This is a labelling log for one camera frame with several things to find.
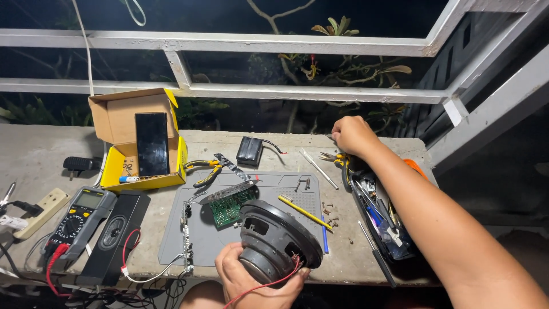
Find person's leg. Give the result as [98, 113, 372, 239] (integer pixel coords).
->
[179, 280, 225, 309]

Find person's right hand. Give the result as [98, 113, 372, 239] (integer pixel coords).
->
[331, 115, 383, 159]

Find scattered brass screws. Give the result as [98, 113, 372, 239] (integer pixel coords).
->
[321, 202, 340, 228]

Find orange tool handle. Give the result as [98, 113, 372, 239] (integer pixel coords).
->
[403, 158, 429, 181]

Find yellow cardboard box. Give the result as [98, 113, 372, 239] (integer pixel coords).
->
[87, 88, 189, 193]

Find red speaker wire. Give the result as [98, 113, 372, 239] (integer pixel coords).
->
[223, 254, 303, 309]

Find grey silicone work mat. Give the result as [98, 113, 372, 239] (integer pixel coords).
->
[158, 171, 329, 268]

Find black plug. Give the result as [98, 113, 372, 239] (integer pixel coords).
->
[9, 200, 44, 217]

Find person's left hand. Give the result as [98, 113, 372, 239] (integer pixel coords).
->
[214, 242, 311, 309]

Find white metal railing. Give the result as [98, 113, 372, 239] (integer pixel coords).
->
[0, 0, 549, 177]

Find black battery pack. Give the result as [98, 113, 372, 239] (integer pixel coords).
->
[235, 136, 288, 167]

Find red multimeter probe lead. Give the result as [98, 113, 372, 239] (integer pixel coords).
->
[45, 243, 72, 298]

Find tangle of black cables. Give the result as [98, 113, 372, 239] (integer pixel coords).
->
[0, 240, 187, 309]

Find white plug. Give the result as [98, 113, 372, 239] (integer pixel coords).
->
[0, 214, 29, 231]

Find tree with green leaves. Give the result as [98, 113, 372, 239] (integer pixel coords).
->
[0, 0, 414, 134]

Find beige power strip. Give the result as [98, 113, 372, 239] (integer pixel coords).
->
[12, 187, 72, 240]

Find yellow black needle-nose pliers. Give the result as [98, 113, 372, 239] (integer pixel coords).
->
[318, 151, 351, 191]

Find black speaker front panel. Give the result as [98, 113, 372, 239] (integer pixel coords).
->
[76, 190, 152, 288]

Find white cable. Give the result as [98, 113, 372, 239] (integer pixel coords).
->
[70, 0, 108, 188]

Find black speaker driver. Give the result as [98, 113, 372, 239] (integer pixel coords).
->
[238, 199, 324, 286]

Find blue pen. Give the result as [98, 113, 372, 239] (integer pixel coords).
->
[320, 215, 329, 255]

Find white thin wires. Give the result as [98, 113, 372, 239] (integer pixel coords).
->
[124, 252, 186, 284]

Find black smartphone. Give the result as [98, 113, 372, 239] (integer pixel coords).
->
[135, 112, 171, 178]

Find black tool case with tools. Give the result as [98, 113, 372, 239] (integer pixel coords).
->
[348, 169, 419, 263]

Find black handled screwdriver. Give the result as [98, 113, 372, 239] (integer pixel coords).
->
[358, 220, 398, 289]

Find grey yellow multimeter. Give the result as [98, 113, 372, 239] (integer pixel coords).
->
[44, 185, 118, 263]

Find thin metal rod tool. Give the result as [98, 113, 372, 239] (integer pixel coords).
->
[299, 148, 340, 191]

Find yellow brush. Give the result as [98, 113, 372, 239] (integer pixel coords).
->
[277, 194, 334, 231]

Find silver tape strip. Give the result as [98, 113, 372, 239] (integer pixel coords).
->
[213, 153, 252, 182]

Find narrow long circuit board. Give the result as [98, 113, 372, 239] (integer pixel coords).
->
[180, 202, 195, 275]

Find red wire with white connector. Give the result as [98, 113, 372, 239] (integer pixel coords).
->
[120, 228, 142, 278]

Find soldering iron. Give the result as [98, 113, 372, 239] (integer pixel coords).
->
[0, 181, 17, 207]

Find green circuit board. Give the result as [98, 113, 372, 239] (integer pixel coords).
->
[209, 188, 258, 229]

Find black control panel strip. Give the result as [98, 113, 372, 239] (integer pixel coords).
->
[199, 179, 260, 205]

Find black power adapter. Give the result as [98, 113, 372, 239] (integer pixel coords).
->
[63, 156, 103, 179]

